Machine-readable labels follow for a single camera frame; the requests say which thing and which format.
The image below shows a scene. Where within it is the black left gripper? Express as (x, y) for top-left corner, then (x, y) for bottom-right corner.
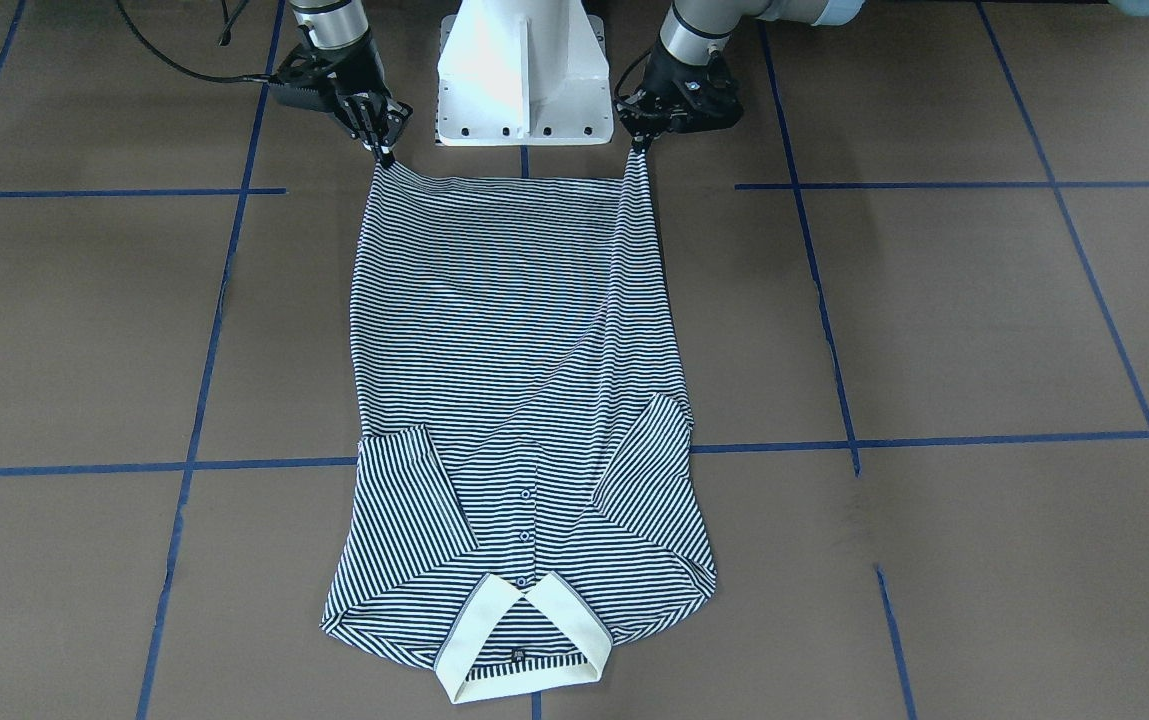
(616, 51), (745, 154)

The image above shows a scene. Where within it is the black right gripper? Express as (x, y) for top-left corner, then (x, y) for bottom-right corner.
(269, 36), (411, 167)

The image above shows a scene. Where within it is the blue white striped polo shirt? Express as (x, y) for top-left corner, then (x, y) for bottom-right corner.
(321, 149), (719, 705)

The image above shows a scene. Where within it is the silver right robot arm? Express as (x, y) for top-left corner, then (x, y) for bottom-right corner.
(269, 1), (411, 168)

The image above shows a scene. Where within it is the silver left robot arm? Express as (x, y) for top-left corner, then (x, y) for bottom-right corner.
(646, 1), (1149, 181)

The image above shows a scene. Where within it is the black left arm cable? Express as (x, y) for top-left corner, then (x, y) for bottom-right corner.
(114, 0), (285, 85)

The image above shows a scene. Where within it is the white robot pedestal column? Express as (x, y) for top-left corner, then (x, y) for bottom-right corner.
(434, 1), (616, 147)

